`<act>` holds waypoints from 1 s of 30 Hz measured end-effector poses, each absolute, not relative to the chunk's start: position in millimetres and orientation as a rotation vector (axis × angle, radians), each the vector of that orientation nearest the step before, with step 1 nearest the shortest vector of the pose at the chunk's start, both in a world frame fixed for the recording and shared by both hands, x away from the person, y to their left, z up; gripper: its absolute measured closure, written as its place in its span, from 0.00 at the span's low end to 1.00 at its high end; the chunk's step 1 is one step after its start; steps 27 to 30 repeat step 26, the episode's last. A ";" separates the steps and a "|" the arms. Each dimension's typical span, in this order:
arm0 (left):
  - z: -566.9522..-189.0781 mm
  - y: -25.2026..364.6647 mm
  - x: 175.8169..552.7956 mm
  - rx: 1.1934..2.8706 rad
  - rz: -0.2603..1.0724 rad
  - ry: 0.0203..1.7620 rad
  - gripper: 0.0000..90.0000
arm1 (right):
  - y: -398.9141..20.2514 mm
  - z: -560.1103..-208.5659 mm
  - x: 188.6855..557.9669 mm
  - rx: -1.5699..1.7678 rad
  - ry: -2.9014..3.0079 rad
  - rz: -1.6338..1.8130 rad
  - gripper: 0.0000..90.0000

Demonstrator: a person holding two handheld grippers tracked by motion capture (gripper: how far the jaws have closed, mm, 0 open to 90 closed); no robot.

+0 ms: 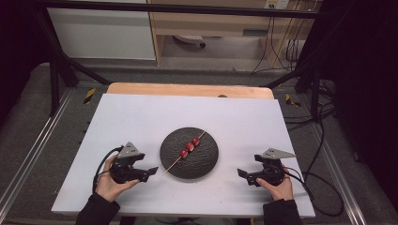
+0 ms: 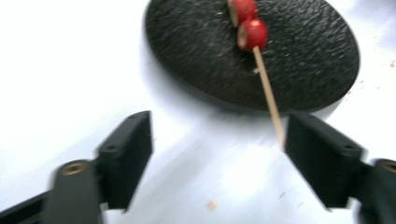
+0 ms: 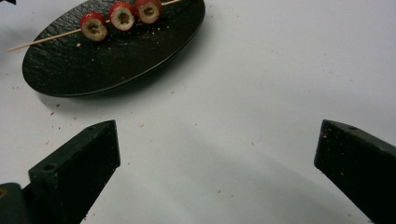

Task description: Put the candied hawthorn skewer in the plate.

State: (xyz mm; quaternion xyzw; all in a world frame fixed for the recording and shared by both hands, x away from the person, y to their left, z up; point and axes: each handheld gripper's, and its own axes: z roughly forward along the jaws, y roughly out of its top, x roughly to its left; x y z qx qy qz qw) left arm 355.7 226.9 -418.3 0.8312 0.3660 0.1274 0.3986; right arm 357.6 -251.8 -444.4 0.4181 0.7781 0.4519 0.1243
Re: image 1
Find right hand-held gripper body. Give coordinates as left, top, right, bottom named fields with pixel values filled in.
left=253, top=147, right=297, bottom=188

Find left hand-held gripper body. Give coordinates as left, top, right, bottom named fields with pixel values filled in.
left=109, top=142, right=148, bottom=185

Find thin bamboo skewer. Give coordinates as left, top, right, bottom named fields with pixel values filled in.
left=161, top=128, right=208, bottom=177

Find black round textured plate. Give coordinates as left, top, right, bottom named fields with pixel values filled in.
left=159, top=127, right=220, bottom=180

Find person's right hand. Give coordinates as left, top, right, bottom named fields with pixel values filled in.
left=255, top=165, right=294, bottom=202

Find person's left hand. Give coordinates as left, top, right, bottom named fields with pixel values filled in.
left=94, top=154, right=141, bottom=203

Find white board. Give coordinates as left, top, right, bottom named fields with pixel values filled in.
left=51, top=93, right=316, bottom=218

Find yellow black tape strip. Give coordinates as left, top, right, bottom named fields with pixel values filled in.
left=83, top=87, right=97, bottom=105
left=284, top=93, right=302, bottom=108

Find wooden table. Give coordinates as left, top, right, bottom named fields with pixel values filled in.
left=106, top=82, right=275, bottom=100

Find dark curtain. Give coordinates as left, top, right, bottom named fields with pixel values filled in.
left=0, top=0, right=60, bottom=126
left=299, top=0, right=398, bottom=201

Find white chair base with caster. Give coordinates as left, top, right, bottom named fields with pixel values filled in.
left=173, top=34, right=207, bottom=50

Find white cabinet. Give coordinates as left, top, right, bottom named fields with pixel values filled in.
left=46, top=7, right=157, bottom=61

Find light wooden desk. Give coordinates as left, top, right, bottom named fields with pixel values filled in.
left=146, top=0, right=317, bottom=68

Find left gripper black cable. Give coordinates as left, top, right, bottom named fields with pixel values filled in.
left=92, top=144, right=125, bottom=193

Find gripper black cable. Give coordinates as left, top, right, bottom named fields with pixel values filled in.
left=92, top=144, right=125, bottom=193
left=283, top=167, right=345, bottom=218

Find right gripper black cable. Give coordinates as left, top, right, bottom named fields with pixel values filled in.
left=283, top=167, right=345, bottom=218

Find aluminium rail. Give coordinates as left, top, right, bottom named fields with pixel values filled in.
left=308, top=125, right=367, bottom=225
left=0, top=87, right=76, bottom=217

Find black floor cables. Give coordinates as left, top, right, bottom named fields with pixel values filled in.
left=283, top=79, right=337, bottom=132

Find hanging black cables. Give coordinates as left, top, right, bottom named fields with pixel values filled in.
left=252, top=15, right=314, bottom=74

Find black metal frame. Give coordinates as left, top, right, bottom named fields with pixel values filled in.
left=31, top=0, right=332, bottom=123

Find white wall outlet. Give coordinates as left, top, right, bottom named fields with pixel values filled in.
left=264, top=0, right=290, bottom=9

